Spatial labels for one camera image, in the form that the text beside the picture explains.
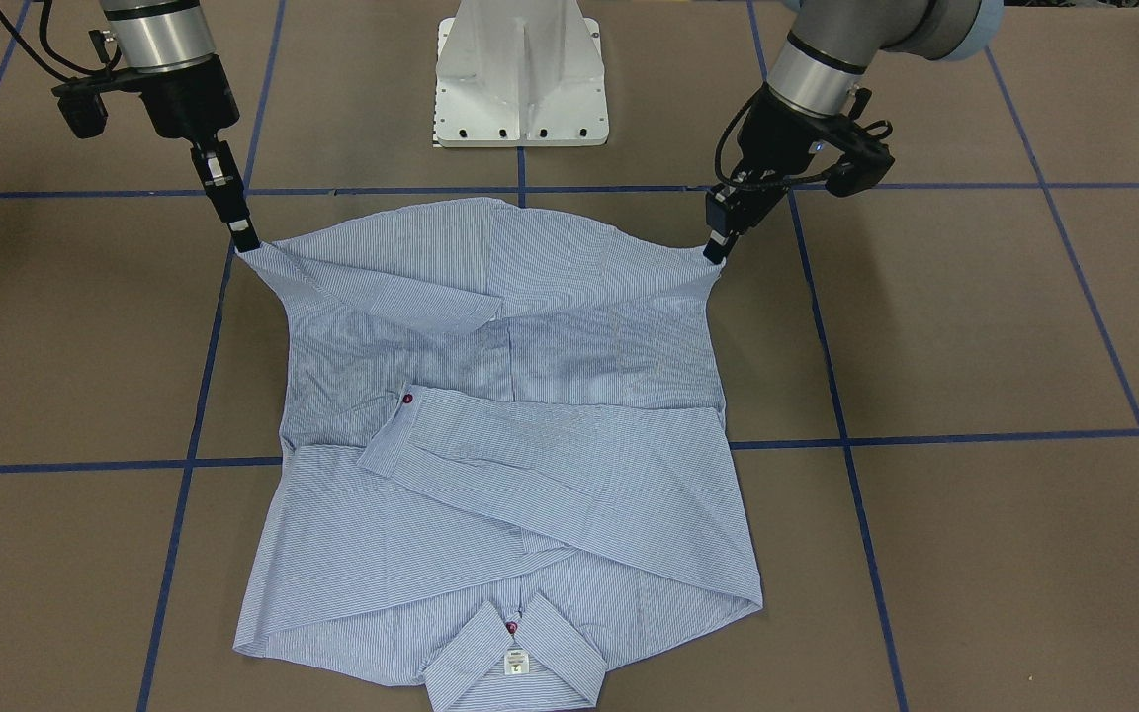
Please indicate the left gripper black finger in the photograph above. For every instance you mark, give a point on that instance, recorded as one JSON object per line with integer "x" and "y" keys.
{"x": 730, "y": 214}

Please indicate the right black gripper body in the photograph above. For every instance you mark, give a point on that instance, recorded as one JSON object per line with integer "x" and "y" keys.
{"x": 186, "y": 101}

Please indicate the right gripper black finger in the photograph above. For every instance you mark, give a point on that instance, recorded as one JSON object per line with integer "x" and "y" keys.
{"x": 216, "y": 168}

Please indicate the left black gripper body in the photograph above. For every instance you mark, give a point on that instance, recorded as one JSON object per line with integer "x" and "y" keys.
{"x": 773, "y": 129}

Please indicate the light blue striped shirt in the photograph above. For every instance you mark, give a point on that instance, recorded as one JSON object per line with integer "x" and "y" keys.
{"x": 505, "y": 471}

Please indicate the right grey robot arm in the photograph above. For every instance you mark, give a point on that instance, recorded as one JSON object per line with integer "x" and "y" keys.
{"x": 173, "y": 65}

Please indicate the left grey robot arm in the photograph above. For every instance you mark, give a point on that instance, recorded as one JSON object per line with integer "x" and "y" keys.
{"x": 827, "y": 52}

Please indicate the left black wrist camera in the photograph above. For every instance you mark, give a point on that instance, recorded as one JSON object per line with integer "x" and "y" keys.
{"x": 859, "y": 170}

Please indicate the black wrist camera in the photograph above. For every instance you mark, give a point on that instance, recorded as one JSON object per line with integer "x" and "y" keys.
{"x": 80, "y": 100}
{"x": 859, "y": 170}

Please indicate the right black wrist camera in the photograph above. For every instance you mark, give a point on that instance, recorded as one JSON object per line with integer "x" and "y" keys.
{"x": 80, "y": 100}

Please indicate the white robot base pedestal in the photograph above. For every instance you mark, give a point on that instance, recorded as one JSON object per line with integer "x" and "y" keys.
{"x": 516, "y": 74}

